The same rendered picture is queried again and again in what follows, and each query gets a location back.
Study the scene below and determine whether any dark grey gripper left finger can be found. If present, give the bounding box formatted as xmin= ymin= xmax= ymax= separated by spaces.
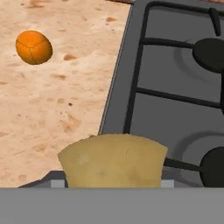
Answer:
xmin=17 ymin=171 xmax=69 ymax=189

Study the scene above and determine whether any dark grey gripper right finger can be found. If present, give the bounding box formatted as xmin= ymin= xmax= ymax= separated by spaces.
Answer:
xmin=160 ymin=166 xmax=205 ymax=189

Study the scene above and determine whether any orange round fruit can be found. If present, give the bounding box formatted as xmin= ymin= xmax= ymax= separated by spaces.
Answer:
xmin=15 ymin=30 xmax=53 ymax=66

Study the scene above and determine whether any grey hob with black grates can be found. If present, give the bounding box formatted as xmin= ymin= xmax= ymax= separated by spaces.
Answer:
xmin=98 ymin=0 xmax=224 ymax=189

